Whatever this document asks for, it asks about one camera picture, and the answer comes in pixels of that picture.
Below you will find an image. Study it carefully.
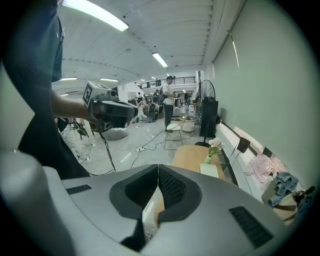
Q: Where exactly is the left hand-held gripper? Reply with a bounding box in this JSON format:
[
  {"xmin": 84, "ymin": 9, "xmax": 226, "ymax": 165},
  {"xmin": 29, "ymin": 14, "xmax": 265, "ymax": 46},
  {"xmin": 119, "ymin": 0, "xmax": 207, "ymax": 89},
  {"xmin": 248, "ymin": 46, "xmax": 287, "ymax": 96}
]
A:
[{"xmin": 81, "ymin": 80, "xmax": 139, "ymax": 133}]

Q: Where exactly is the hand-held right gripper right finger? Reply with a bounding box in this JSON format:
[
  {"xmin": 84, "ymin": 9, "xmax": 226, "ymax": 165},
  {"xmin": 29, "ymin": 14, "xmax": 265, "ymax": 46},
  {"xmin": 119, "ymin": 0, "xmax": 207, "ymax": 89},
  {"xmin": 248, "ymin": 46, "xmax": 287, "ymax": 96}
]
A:
[{"xmin": 143, "ymin": 163, "xmax": 291, "ymax": 256}]

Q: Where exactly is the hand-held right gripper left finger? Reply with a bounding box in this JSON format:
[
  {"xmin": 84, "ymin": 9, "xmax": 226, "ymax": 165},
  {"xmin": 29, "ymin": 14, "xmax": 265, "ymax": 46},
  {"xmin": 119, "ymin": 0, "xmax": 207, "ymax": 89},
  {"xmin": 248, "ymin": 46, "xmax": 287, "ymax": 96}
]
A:
[{"xmin": 42, "ymin": 163, "xmax": 160, "ymax": 256}]

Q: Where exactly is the person's left forearm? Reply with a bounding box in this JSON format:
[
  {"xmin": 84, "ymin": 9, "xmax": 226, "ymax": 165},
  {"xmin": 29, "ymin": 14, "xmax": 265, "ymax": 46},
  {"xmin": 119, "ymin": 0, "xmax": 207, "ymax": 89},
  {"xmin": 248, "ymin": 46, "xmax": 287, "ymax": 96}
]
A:
[{"xmin": 51, "ymin": 89, "xmax": 100, "ymax": 127}]

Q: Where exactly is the white flat box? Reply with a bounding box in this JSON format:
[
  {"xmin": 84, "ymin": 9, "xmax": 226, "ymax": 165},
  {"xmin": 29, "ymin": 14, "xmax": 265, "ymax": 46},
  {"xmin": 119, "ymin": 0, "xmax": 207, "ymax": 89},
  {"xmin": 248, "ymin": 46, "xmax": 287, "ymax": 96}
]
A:
[{"xmin": 199, "ymin": 162, "xmax": 221, "ymax": 179}]

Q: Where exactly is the grey beanbag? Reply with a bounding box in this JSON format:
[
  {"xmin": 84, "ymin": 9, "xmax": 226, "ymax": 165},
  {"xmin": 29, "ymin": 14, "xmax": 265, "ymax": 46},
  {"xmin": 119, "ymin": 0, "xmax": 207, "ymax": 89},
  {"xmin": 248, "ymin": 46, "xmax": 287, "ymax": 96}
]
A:
[{"xmin": 103, "ymin": 126, "xmax": 128, "ymax": 141}]

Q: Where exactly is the black balcony railing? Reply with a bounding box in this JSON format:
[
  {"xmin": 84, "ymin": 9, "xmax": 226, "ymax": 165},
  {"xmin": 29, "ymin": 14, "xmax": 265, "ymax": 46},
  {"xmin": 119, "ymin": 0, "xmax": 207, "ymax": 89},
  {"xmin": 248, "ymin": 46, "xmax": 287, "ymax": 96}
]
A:
[{"xmin": 134, "ymin": 76, "xmax": 197, "ymax": 90}]

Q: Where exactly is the round beige side table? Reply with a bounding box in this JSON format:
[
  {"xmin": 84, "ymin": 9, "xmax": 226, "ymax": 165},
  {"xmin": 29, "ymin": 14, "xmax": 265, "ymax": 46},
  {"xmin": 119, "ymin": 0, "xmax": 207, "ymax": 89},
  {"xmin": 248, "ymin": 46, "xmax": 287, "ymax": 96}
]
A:
[{"xmin": 181, "ymin": 117, "xmax": 196, "ymax": 133}]

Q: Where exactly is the oval wooden coffee table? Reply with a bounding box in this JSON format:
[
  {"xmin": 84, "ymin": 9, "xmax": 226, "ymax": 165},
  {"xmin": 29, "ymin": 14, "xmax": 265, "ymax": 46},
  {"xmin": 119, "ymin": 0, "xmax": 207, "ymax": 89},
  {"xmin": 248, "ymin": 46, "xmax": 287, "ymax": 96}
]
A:
[{"xmin": 172, "ymin": 145, "xmax": 227, "ymax": 181}]

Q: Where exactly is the pink cloth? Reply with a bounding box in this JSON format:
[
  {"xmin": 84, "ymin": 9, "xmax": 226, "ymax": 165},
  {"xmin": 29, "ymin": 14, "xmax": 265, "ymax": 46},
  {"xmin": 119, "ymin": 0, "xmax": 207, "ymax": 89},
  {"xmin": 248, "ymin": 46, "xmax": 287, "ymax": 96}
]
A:
[{"xmin": 244, "ymin": 152, "xmax": 276, "ymax": 183}]

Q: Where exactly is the vase of pink flowers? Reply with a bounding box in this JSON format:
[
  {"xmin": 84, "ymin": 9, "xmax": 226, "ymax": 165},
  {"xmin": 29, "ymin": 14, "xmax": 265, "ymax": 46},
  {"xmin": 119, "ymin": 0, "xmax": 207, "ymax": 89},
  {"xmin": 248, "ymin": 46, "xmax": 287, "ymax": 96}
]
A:
[{"xmin": 204, "ymin": 136, "xmax": 225, "ymax": 165}]

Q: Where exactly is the blue denim garment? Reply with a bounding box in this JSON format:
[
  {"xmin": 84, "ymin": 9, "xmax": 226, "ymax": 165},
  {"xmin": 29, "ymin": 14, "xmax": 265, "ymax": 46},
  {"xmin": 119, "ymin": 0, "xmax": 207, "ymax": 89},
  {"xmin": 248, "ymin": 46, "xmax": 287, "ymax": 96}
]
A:
[{"xmin": 267, "ymin": 171, "xmax": 300, "ymax": 208}]

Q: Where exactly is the small black device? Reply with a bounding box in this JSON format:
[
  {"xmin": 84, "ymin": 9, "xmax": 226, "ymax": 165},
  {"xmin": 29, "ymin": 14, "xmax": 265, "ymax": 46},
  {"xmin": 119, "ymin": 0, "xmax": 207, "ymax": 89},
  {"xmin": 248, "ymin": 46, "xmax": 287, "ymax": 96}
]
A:
[{"xmin": 236, "ymin": 136, "xmax": 251, "ymax": 154}]

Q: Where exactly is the black round lamp base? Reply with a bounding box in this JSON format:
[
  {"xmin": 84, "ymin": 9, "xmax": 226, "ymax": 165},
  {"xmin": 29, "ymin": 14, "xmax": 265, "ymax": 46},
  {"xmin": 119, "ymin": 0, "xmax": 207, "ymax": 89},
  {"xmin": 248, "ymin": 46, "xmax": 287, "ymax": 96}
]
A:
[{"xmin": 194, "ymin": 79, "xmax": 220, "ymax": 148}]

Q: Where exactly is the blue patterned cloth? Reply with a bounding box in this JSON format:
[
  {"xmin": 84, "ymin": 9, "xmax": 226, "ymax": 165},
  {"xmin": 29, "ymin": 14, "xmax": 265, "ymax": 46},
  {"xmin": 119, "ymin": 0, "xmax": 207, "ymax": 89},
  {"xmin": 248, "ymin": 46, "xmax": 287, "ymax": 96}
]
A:
[{"xmin": 292, "ymin": 186, "xmax": 317, "ymax": 221}]

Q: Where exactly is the person's black shirt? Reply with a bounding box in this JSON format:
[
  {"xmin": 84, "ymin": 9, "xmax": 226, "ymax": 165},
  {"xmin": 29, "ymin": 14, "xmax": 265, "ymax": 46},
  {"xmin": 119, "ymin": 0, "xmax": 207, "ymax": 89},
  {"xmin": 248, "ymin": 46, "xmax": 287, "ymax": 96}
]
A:
[{"xmin": 2, "ymin": 0, "xmax": 91, "ymax": 179}]

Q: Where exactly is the black cable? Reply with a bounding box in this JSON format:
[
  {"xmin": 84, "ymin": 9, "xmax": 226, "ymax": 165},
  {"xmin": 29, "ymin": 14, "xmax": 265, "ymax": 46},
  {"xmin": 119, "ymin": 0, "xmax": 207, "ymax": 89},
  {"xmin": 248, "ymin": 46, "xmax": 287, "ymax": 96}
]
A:
[
  {"xmin": 129, "ymin": 127, "xmax": 167, "ymax": 168},
  {"xmin": 88, "ymin": 132, "xmax": 117, "ymax": 176}
]

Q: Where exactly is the white wire-frame chair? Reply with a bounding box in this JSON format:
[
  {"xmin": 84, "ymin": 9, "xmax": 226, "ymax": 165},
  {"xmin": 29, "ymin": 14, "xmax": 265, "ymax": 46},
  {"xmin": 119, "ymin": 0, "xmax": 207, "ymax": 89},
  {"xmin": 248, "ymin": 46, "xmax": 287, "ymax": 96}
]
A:
[{"xmin": 163, "ymin": 117, "xmax": 192, "ymax": 151}]

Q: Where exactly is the black wire rack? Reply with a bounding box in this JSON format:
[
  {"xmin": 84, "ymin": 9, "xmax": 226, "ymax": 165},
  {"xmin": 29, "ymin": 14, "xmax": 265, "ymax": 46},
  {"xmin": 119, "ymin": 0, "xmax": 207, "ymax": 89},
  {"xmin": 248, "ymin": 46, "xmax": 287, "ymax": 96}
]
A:
[{"xmin": 217, "ymin": 147, "xmax": 239, "ymax": 186}]

